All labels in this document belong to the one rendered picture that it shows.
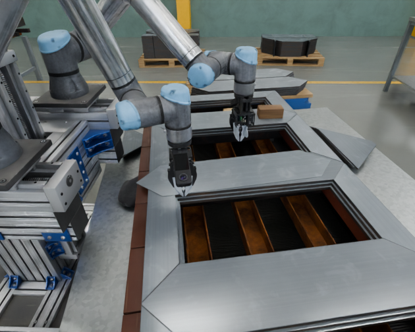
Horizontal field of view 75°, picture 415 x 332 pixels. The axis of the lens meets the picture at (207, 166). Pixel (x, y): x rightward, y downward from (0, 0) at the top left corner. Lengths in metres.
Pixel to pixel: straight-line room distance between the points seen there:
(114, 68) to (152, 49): 4.63
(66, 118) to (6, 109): 0.28
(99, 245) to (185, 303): 0.47
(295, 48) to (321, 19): 2.91
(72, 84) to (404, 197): 1.36
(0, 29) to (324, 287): 0.84
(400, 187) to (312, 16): 7.24
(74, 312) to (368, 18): 8.62
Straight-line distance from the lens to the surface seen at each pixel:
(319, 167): 1.11
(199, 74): 0.87
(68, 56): 1.24
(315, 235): 1.08
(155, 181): 0.98
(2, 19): 0.65
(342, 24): 8.59
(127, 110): 0.71
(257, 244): 1.00
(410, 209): 1.23
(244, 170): 1.02
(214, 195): 0.93
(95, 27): 0.77
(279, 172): 1.04
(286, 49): 5.54
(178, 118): 0.73
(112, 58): 0.79
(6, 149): 0.89
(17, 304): 1.66
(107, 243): 1.05
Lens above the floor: 1.46
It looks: 36 degrees down
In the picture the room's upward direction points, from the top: 1 degrees counter-clockwise
